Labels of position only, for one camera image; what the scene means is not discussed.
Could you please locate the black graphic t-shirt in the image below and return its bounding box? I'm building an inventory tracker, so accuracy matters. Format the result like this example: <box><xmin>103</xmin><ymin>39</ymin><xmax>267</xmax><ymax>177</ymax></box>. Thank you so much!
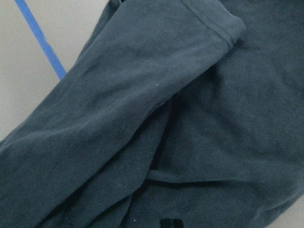
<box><xmin>0</xmin><ymin>0</ymin><xmax>304</xmax><ymax>228</ymax></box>

